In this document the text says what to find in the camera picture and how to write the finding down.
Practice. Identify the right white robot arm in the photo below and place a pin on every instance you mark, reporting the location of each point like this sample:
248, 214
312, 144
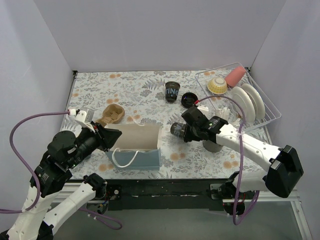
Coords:
281, 167

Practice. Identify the front white plate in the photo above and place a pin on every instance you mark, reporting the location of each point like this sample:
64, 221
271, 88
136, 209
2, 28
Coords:
244, 101

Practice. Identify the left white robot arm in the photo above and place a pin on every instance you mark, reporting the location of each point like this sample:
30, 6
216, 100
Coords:
36, 220

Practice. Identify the white wire dish rack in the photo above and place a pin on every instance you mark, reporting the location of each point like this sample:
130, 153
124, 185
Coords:
201, 79

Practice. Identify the yellow patterned bowl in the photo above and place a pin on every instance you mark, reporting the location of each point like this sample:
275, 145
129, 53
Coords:
217, 85

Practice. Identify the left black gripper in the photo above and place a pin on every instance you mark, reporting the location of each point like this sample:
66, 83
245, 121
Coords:
102, 139

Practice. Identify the light blue paper bag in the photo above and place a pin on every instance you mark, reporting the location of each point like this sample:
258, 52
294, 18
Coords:
138, 147

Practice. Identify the pink plastic cup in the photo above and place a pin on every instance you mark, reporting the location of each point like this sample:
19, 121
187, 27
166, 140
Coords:
235, 76

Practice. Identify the black coffee cup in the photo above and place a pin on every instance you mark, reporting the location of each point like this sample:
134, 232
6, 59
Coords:
171, 91
178, 129

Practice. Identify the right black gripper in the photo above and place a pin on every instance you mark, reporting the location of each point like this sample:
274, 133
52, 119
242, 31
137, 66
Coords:
189, 132

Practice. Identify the grey cup with straws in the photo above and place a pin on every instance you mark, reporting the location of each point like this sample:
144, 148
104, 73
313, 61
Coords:
220, 118

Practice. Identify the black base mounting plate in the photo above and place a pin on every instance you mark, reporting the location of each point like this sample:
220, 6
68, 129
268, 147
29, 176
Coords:
161, 194

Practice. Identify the back white plate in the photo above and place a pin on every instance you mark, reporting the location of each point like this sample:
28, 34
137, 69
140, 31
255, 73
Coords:
256, 99

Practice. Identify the white plate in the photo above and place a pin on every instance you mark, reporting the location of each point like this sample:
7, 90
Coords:
256, 99
244, 101

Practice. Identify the aluminium frame rail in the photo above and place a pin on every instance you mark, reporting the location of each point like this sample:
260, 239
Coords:
264, 196

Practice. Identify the brown cardboard cup sleeves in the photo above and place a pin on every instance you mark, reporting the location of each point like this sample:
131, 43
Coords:
112, 114

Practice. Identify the floral tablecloth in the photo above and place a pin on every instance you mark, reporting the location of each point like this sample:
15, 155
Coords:
142, 95

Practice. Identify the stack of black lids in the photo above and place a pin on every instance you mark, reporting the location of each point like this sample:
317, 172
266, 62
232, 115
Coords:
188, 99

